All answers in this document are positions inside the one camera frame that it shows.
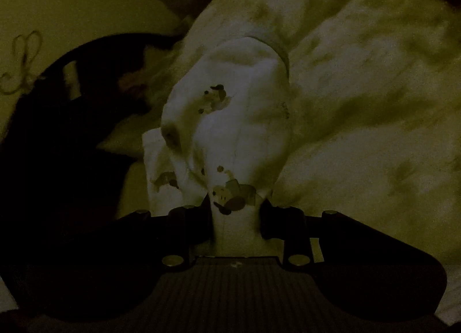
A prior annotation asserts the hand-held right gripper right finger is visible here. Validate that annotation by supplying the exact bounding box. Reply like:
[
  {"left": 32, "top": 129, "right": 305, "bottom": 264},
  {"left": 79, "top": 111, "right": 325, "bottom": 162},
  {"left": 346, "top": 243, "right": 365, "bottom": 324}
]
[{"left": 258, "top": 197, "right": 362, "bottom": 269}]

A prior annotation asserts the white animal print baby garment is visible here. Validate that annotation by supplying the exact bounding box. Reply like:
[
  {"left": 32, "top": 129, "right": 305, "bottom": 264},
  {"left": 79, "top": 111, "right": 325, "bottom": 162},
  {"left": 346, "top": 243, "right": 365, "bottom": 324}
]
[{"left": 141, "top": 35, "right": 292, "bottom": 259}]

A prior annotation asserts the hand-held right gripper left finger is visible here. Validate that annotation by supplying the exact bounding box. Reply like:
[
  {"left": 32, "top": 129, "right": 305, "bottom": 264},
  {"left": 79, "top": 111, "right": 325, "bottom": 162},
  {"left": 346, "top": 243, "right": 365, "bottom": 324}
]
[{"left": 119, "top": 194, "right": 214, "bottom": 271}]

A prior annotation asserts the thin looped cord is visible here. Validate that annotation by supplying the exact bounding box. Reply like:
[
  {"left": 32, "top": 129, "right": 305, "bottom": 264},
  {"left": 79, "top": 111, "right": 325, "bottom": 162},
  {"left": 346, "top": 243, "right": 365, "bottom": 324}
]
[{"left": 0, "top": 30, "right": 43, "bottom": 97}]

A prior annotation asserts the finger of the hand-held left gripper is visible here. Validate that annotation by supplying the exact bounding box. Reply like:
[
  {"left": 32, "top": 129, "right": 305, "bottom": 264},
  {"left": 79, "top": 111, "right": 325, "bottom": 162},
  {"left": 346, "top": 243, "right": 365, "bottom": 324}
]
[{"left": 114, "top": 63, "right": 154, "bottom": 118}]

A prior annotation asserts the pale leaf pattern quilt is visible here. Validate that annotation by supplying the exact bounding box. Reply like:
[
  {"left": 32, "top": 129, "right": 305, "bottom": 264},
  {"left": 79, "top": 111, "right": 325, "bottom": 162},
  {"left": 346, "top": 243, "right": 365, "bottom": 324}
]
[{"left": 97, "top": 0, "right": 461, "bottom": 267}]

